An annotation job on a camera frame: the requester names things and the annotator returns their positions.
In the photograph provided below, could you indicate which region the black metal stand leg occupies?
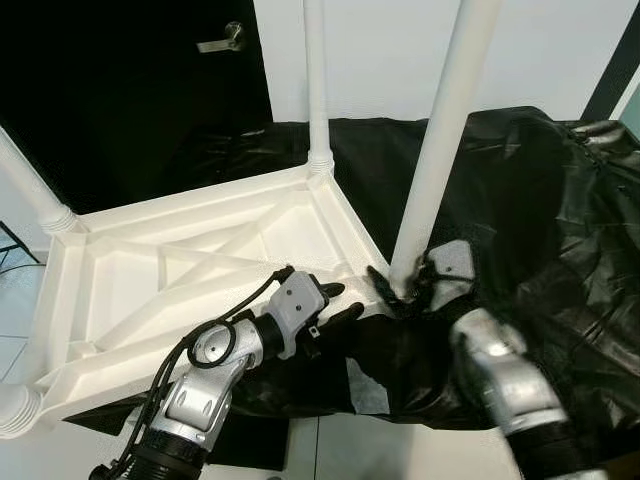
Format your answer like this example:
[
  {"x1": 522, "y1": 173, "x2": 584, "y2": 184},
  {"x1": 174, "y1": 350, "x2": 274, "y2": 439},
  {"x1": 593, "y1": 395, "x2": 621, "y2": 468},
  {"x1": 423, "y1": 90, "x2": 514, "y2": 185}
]
[{"x1": 0, "y1": 222, "x2": 41, "y2": 266}]

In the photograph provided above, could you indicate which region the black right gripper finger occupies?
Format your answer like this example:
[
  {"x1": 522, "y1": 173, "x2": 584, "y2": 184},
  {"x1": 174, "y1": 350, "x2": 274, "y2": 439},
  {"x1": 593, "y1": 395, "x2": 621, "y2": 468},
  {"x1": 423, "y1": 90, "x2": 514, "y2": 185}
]
[{"x1": 367, "y1": 267, "x2": 403, "y2": 315}]

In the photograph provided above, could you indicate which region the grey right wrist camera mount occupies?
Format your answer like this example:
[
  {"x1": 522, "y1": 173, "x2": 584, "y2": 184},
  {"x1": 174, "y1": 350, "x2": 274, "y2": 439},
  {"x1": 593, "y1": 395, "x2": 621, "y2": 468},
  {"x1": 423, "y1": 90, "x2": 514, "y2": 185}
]
[{"x1": 425, "y1": 240, "x2": 477, "y2": 306}]

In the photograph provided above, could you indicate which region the teal glass wall panel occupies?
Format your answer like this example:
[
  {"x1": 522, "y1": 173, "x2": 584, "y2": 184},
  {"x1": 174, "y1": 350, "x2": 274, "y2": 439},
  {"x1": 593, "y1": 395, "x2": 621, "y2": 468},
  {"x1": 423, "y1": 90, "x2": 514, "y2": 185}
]
[{"x1": 618, "y1": 85, "x2": 640, "y2": 141}]

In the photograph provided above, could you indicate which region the silver door handle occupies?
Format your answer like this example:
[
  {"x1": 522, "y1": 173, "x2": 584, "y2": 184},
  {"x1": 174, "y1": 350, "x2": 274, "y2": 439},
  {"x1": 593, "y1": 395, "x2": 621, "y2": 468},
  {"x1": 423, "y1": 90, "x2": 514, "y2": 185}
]
[{"x1": 197, "y1": 22, "x2": 246, "y2": 54}]

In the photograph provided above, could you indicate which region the black wall post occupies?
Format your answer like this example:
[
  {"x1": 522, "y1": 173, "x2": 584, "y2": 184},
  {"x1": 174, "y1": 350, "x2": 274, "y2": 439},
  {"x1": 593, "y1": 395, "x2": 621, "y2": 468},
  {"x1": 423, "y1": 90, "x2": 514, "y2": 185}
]
[{"x1": 582, "y1": 10, "x2": 640, "y2": 121}]

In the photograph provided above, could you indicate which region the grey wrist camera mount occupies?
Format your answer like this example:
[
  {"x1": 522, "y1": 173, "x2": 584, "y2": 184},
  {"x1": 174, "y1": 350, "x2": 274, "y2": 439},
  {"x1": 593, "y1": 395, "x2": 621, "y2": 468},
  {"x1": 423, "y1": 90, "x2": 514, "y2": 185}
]
[
  {"x1": 425, "y1": 240, "x2": 477, "y2": 306},
  {"x1": 268, "y1": 270, "x2": 329, "y2": 359}
]

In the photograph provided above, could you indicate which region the black plastic cover sheet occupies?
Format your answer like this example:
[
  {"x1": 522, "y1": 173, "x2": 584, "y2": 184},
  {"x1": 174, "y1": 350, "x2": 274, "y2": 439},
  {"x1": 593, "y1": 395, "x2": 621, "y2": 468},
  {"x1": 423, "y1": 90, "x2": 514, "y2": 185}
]
[{"x1": 65, "y1": 105, "x2": 640, "y2": 441}]

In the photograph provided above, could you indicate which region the black box under table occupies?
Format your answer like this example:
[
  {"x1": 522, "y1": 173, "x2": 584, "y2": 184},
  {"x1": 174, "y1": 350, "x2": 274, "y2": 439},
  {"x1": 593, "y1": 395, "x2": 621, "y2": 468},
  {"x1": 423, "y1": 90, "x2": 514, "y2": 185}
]
[{"x1": 205, "y1": 415, "x2": 291, "y2": 471}]

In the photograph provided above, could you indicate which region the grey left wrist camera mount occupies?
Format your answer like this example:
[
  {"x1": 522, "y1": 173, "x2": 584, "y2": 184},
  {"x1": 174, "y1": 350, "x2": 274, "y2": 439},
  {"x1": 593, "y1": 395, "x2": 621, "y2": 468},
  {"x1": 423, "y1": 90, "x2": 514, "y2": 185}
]
[{"x1": 268, "y1": 270, "x2": 329, "y2": 359}]

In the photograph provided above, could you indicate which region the black door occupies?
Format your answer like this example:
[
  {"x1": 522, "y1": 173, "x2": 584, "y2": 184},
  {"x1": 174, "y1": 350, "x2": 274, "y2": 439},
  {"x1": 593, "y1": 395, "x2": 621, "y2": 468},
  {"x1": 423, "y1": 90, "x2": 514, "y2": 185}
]
[{"x1": 0, "y1": 0, "x2": 273, "y2": 216}]

